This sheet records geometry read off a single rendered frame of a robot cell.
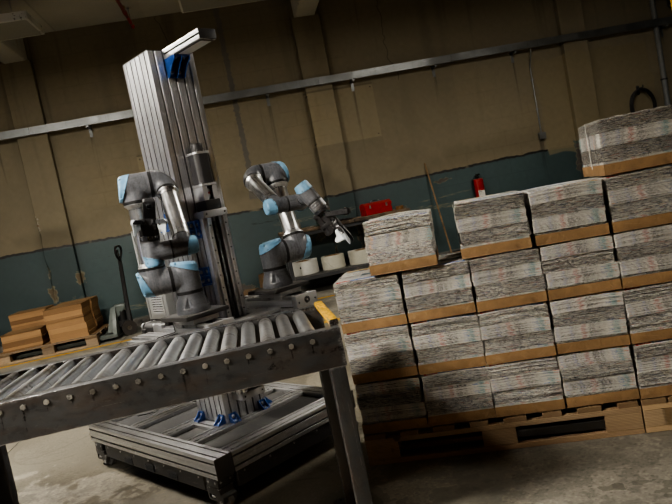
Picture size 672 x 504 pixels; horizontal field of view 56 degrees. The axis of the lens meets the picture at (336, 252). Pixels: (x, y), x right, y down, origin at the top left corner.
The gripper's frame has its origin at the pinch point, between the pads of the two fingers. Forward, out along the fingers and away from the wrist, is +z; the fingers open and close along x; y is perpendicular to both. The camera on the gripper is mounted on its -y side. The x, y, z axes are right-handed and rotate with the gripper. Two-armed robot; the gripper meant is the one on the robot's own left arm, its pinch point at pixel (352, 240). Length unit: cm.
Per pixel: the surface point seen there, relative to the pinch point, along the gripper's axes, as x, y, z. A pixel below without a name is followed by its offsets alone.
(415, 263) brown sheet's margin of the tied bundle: 22.1, -18.1, 24.3
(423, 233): 21.5, -28.6, 16.7
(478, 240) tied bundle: 19, -44, 33
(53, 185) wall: -514, 356, -322
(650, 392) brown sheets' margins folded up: 21, -58, 125
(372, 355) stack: 20, 22, 44
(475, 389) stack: 19, -3, 82
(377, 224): 18.7, -15.9, 1.6
